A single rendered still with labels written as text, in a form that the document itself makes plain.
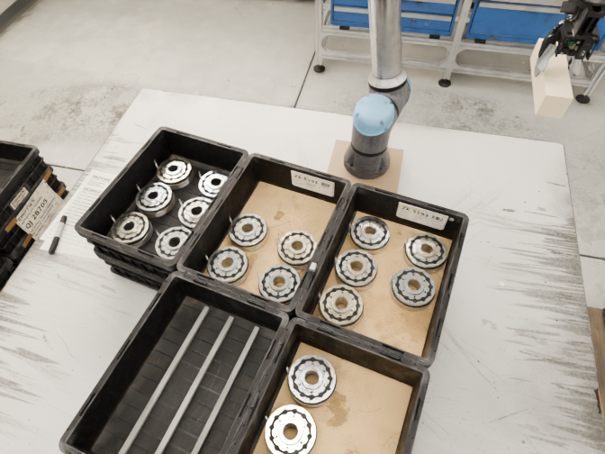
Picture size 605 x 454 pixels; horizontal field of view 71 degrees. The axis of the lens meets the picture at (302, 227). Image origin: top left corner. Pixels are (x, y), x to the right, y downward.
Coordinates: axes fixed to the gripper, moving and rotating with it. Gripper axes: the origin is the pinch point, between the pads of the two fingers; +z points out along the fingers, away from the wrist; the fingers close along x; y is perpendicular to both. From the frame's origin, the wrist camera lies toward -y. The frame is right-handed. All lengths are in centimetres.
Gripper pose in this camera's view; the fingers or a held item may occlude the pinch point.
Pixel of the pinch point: (552, 72)
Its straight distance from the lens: 131.7
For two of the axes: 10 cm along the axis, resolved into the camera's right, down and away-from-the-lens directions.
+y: -2.4, 8.1, -5.4
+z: 0.3, 5.7, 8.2
